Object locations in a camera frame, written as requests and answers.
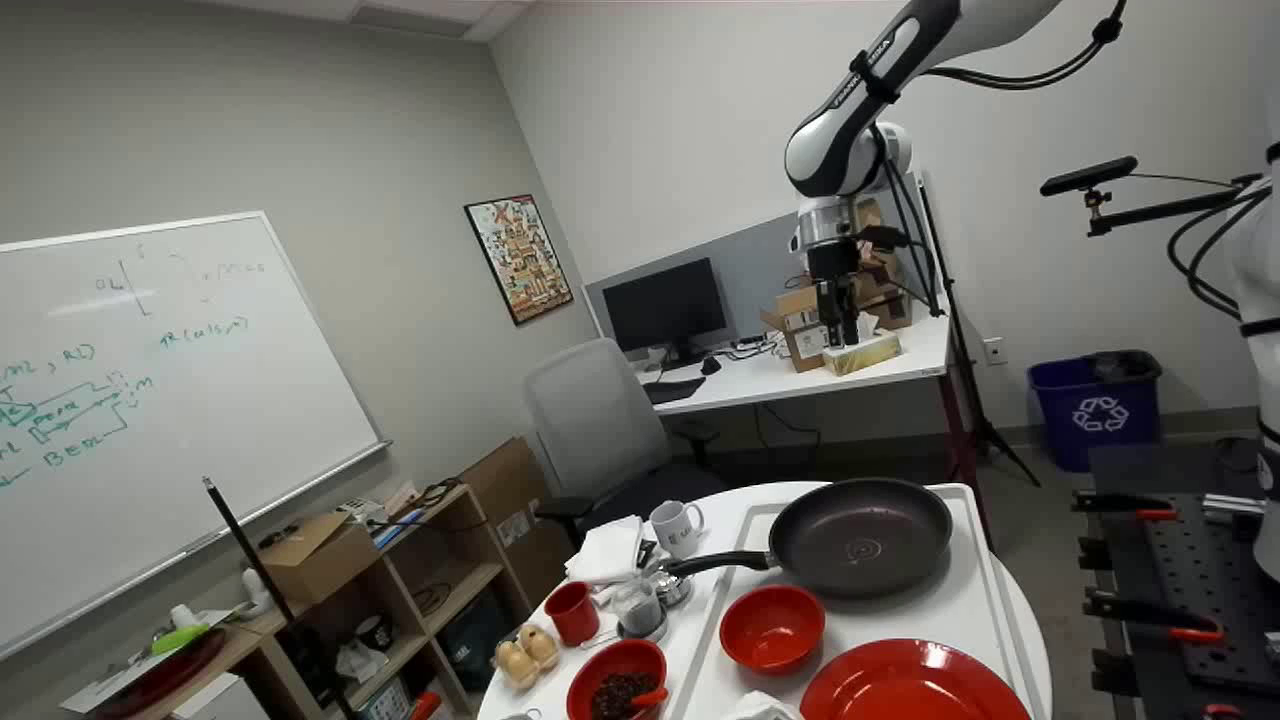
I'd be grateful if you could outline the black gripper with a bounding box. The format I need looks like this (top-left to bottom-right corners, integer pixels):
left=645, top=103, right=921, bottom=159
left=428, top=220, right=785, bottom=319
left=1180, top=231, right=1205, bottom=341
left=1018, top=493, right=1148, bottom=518
left=805, top=236, right=866, bottom=350

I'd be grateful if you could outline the white cloth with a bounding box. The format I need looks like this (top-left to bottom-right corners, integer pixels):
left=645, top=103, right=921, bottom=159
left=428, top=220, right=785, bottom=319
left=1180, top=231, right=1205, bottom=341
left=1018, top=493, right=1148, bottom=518
left=729, top=688, right=791, bottom=720

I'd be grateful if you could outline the red plate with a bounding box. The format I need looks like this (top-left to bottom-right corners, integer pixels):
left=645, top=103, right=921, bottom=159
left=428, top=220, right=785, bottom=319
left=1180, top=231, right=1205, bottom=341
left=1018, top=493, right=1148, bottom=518
left=797, top=637, right=1031, bottom=720

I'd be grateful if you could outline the yellowish tissue box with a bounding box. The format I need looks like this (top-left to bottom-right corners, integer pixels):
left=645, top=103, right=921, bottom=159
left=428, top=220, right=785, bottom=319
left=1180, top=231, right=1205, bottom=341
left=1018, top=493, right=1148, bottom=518
left=821, top=334, right=904, bottom=379

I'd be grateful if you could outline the open cardboard box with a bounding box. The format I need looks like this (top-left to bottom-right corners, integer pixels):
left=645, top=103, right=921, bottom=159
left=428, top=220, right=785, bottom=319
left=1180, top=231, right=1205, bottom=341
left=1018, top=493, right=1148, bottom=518
left=761, top=283, right=834, bottom=378

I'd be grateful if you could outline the small brown box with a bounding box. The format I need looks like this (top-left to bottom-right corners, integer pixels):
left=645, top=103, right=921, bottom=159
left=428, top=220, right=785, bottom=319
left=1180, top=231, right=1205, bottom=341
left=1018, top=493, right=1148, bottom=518
left=857, top=258, right=925, bottom=334

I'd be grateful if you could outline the white office desk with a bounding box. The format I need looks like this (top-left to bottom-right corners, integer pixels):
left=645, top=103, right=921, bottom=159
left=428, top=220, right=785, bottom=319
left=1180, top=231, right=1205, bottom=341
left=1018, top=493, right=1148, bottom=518
left=637, top=312, right=971, bottom=487

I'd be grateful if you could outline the black tripod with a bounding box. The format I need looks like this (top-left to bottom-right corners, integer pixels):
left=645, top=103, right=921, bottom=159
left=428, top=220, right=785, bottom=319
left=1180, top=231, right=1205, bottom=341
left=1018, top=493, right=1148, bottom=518
left=914, top=183, right=1045, bottom=493

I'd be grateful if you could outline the grey partition panel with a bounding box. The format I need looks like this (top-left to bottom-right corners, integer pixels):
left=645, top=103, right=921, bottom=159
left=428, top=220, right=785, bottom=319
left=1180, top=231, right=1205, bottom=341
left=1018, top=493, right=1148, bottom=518
left=582, top=214, right=814, bottom=346

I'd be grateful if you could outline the black computer monitor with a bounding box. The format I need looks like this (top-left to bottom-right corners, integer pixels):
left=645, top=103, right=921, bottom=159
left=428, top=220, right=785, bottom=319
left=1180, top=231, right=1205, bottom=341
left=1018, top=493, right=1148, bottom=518
left=597, top=251, right=731, bottom=372

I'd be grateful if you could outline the black keyboard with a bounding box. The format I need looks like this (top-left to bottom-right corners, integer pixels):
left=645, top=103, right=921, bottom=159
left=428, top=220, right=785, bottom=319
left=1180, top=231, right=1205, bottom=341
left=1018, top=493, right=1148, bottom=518
left=641, top=378, right=707, bottom=407

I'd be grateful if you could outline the black frying pan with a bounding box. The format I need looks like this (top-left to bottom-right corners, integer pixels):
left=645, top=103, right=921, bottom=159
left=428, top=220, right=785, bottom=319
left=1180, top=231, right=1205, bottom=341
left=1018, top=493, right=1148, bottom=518
left=660, top=471, right=957, bottom=605

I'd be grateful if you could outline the white mug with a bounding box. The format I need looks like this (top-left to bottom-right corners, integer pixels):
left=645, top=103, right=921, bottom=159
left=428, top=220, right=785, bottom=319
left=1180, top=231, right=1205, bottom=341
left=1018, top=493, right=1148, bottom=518
left=645, top=498, right=710, bottom=560

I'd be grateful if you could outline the grey office chair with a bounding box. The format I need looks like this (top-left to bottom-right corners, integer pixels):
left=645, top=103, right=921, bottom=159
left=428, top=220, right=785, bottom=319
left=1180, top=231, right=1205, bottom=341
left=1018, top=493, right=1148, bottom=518
left=520, top=334, right=731, bottom=552

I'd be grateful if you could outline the blue recycling bin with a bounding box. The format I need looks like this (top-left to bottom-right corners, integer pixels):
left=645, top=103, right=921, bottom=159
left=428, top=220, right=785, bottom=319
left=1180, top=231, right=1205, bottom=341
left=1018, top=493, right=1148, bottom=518
left=1022, top=350, right=1167, bottom=475

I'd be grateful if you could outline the empty red bowl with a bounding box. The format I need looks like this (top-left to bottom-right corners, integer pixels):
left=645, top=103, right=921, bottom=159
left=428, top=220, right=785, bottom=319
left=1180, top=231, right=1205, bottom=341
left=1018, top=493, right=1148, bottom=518
left=715, top=579, right=828, bottom=677

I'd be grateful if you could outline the white tray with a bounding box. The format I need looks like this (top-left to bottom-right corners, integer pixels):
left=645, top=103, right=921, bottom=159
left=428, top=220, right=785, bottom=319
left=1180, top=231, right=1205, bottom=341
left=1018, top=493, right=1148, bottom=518
left=665, top=475, right=1055, bottom=720

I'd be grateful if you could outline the white napkin stack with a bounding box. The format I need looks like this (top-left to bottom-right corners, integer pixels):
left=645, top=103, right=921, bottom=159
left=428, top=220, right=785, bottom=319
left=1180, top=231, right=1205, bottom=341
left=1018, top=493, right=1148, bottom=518
left=561, top=514, right=656, bottom=591

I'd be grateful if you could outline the black orange clamp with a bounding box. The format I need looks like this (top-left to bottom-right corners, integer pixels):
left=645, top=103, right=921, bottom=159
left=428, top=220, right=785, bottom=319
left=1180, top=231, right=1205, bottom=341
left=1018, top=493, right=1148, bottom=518
left=1070, top=487, right=1184, bottom=527
left=1078, top=589, right=1222, bottom=651

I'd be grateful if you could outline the small metal pot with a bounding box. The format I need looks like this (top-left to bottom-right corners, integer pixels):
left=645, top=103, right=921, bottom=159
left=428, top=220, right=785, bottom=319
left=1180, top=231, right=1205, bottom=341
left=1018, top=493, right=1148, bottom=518
left=613, top=566, right=696, bottom=639

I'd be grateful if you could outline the red bowl with food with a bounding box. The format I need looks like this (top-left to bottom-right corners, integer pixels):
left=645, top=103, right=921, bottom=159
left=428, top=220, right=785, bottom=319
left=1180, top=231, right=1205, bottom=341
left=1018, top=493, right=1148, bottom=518
left=564, top=637, right=670, bottom=720

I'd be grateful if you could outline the red cup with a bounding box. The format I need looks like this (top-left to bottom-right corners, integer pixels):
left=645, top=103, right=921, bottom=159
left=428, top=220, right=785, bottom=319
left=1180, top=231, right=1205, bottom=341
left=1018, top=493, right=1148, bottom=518
left=540, top=579, right=604, bottom=651

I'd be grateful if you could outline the dark brown food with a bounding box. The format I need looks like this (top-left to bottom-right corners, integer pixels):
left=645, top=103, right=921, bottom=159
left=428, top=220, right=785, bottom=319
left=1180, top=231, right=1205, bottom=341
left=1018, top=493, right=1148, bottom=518
left=587, top=667, right=656, bottom=720

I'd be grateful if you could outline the black perforated work table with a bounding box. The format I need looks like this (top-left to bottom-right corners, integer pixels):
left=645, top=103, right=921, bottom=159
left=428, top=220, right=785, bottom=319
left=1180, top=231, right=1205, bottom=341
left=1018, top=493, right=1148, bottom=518
left=1077, top=436, right=1280, bottom=720

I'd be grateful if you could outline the beige bread roll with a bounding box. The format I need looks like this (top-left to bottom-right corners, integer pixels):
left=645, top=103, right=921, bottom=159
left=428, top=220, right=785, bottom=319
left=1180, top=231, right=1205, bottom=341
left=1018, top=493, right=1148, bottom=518
left=520, top=621, right=564, bottom=672
left=492, top=637, right=531, bottom=691

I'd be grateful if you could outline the wooden shelf unit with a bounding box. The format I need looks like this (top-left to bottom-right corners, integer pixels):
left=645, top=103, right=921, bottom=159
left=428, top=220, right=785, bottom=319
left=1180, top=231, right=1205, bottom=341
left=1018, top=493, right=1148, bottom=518
left=57, top=480, right=535, bottom=720

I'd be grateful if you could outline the dark blue storage bin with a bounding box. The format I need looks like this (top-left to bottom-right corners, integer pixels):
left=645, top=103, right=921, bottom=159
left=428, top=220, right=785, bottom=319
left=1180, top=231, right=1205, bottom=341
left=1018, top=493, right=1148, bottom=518
left=434, top=591, right=517, bottom=698

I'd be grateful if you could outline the small cardboard box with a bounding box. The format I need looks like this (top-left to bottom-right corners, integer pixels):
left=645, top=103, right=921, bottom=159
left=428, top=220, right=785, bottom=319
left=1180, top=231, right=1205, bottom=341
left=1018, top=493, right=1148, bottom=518
left=255, top=514, right=385, bottom=614

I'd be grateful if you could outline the thin black stick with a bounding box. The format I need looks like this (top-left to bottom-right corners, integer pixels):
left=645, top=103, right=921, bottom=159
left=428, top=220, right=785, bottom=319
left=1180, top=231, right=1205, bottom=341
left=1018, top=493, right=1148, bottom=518
left=201, top=475, right=315, bottom=672

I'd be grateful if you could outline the small white bottle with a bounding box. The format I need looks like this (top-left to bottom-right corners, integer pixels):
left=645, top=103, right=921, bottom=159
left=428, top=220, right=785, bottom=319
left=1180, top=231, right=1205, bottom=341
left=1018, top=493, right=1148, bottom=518
left=237, top=566, right=277, bottom=615

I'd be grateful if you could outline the whiteboard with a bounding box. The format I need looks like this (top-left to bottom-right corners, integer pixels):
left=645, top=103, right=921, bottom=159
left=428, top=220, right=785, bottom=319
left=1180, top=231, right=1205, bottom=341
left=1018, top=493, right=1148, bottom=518
left=0, top=209, right=390, bottom=663

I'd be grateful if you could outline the green item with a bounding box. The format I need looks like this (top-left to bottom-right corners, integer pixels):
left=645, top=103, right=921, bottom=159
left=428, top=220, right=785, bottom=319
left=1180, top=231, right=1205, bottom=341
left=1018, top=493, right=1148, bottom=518
left=151, top=621, right=217, bottom=657

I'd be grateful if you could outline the dark red dish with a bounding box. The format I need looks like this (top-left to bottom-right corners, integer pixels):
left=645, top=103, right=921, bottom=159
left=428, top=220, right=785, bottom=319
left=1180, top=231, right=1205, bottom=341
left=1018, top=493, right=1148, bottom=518
left=97, top=631, right=232, bottom=717

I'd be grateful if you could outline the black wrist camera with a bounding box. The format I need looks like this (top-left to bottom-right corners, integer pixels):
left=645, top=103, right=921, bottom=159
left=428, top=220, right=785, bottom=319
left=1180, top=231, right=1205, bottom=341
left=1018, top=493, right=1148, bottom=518
left=857, top=223, right=925, bottom=258

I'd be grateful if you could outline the black stereo camera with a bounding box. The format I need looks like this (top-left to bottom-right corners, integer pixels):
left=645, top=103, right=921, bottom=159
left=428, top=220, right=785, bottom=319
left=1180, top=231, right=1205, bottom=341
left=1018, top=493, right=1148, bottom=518
left=1037, top=154, right=1142, bottom=199

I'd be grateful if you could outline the framed wall poster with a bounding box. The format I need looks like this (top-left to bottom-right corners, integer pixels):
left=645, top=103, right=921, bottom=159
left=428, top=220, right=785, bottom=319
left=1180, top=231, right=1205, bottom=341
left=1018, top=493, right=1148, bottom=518
left=459, top=194, right=580, bottom=330

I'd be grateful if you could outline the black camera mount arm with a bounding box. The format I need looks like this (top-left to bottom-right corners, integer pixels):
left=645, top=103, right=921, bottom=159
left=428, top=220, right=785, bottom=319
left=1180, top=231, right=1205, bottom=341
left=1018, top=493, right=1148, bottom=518
left=1083, top=173, right=1270, bottom=241

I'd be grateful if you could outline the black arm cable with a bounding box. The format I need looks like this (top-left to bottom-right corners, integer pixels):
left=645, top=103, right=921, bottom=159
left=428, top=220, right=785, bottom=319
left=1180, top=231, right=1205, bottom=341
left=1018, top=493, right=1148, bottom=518
left=914, top=0, right=1135, bottom=97

